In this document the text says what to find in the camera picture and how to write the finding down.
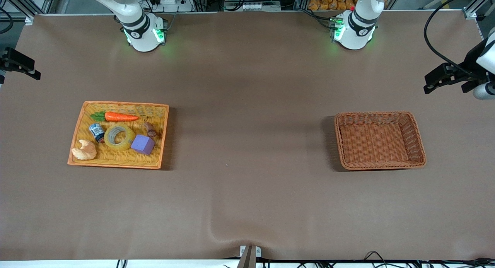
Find yellowish clear packing tape roll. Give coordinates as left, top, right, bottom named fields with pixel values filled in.
left=104, top=123, right=137, bottom=152

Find brown wicker basket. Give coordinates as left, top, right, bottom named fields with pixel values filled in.
left=334, top=111, right=427, bottom=171

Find small jar blue label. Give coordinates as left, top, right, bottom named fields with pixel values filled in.
left=89, top=123, right=106, bottom=143

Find beige toy croissant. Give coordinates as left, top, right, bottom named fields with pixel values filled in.
left=71, top=139, right=97, bottom=161

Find orange toy carrot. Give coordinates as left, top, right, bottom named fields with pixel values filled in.
left=90, top=111, right=140, bottom=123

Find pile of orange toy foods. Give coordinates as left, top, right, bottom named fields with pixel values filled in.
left=308, top=0, right=388, bottom=12

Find yellow wicker tray orange rim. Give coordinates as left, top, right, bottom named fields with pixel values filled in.
left=67, top=101, right=170, bottom=170

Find brown root piece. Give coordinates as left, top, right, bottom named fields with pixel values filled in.
left=143, top=122, right=159, bottom=139

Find purple foam cube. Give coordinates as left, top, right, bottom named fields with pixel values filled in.
left=130, top=135, right=155, bottom=155

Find white power strip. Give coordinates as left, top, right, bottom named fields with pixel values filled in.
left=154, top=0, right=195, bottom=12

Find brown table cover cloth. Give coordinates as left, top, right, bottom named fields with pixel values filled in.
left=0, top=10, right=495, bottom=261

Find thick black cable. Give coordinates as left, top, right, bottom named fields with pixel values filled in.
left=424, top=0, right=480, bottom=69

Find aluminium frame profile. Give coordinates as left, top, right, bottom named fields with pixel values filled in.
left=462, top=0, right=495, bottom=22
left=0, top=0, right=59, bottom=26

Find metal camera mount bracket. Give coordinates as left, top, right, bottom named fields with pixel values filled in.
left=239, top=245, right=262, bottom=268

